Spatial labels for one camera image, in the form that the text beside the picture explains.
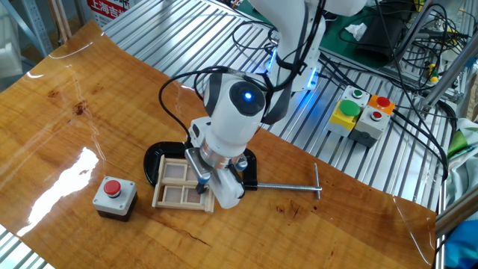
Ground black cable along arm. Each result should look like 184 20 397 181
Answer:
158 65 326 146

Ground wood-grain mat sheet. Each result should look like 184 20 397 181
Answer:
0 20 437 269

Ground miniature wooden sliding window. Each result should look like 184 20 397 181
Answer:
151 155 217 214

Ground aluminium profile beam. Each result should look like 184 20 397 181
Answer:
421 35 478 109
435 190 478 236

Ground orange box with red button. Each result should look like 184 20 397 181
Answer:
367 93 396 116

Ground grey box with red button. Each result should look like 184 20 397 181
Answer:
92 175 138 223

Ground blue cloth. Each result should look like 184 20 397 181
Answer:
444 220 478 269

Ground black C-clamp with steel screw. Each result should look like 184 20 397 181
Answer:
143 140 323 200

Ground grey metal shelf frame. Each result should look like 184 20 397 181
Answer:
0 0 53 57

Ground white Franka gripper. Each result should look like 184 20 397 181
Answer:
187 116 246 210

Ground grey box small red button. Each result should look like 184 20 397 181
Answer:
349 105 391 149

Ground green and white bag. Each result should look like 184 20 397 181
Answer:
446 117 478 199

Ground black bag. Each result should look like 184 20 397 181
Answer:
353 10 408 64

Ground grey box small green button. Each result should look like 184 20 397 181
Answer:
341 84 371 108

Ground green mat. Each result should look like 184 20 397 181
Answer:
319 0 426 70

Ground crumpled white paper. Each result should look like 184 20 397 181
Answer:
344 22 369 41

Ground white carton with red print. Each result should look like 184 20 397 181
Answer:
85 0 131 28

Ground silver gripper mount bracket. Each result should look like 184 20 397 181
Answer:
184 147 249 184

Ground wooden slats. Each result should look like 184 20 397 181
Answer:
46 0 72 46

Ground yellow box with green button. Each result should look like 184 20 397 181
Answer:
325 99 362 138

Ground black button box cables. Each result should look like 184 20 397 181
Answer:
388 100 451 184

